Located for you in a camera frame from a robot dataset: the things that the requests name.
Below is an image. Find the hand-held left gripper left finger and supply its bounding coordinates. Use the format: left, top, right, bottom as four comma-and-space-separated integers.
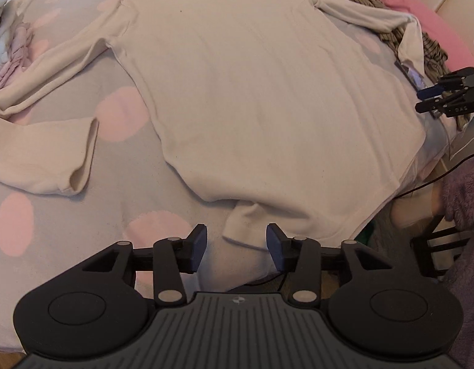
83, 224, 209, 308

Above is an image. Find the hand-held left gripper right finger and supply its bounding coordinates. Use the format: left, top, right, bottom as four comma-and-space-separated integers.
265, 223, 395, 308

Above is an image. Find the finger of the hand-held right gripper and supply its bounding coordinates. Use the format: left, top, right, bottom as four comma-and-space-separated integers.
415, 91, 468, 115
417, 67, 474, 101

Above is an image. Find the cream long-sleeve shirt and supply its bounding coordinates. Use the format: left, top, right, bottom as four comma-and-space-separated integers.
0, 0, 429, 293

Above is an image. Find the stack of folded clothes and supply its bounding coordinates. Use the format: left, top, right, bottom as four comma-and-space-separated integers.
0, 0, 35, 93

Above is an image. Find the black smartphone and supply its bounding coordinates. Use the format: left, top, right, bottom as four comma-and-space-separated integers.
396, 59, 427, 90

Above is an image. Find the olive striped garment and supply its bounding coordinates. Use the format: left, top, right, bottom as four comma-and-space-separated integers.
302, 0, 470, 131

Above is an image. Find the pink pillow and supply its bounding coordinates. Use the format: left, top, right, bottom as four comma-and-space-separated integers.
344, 0, 474, 70

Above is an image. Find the black stool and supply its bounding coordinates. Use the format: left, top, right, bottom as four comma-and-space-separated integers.
411, 213, 473, 278

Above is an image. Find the white charging cable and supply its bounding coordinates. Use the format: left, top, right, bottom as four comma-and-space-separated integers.
448, 123, 474, 163

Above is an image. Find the black cable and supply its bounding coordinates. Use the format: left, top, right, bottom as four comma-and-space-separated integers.
392, 152, 474, 201

